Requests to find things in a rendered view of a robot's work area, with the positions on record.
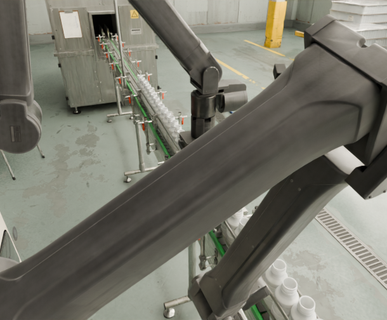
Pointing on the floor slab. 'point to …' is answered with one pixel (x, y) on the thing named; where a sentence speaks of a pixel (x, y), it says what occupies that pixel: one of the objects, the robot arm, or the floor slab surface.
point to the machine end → (144, 41)
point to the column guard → (275, 24)
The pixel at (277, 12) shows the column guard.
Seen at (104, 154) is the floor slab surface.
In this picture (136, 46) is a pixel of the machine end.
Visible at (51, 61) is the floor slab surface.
